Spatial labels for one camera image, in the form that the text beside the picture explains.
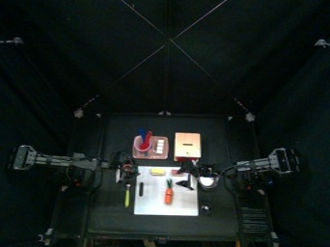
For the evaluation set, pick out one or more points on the grey metal frame clamp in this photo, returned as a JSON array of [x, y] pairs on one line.
[[78, 112], [251, 116], [321, 42], [18, 40], [165, 113]]

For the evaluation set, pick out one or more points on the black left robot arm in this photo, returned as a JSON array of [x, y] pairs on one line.
[[56, 159]]

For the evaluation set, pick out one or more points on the flat black stick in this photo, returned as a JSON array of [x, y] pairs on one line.
[[141, 189]]

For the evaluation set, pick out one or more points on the white cutting board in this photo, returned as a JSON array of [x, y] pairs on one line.
[[154, 205]]

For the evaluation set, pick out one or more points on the red plastic cup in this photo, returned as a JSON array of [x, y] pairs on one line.
[[142, 147]]

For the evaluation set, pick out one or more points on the orange toy carrot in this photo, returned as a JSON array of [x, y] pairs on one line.
[[169, 195]]

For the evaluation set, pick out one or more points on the yellow and white sponge block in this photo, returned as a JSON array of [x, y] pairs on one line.
[[158, 172]]

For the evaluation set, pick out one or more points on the white text label sticker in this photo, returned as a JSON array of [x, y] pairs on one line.
[[253, 222]]

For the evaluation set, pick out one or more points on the pink wooden tray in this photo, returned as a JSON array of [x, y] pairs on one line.
[[150, 155]]

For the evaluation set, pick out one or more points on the small white block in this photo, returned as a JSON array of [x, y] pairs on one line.
[[161, 141], [161, 145], [160, 150]]

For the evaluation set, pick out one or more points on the wooden box with red drawer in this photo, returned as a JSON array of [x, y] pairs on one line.
[[188, 144]]

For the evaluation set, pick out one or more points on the yellow-green toy peeler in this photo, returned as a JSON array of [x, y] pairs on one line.
[[128, 197]]

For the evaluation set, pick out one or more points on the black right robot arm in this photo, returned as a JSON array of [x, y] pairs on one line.
[[259, 164]]

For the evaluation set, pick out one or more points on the small orange-red bowl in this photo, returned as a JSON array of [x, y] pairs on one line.
[[128, 166]]

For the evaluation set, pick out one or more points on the silver metal bowl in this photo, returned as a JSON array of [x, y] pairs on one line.
[[208, 182]]

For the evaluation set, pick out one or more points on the red and white toy block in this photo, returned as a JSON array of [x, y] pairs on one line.
[[176, 172]]

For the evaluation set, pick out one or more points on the blue toy utensil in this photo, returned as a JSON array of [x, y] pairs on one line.
[[142, 133]]

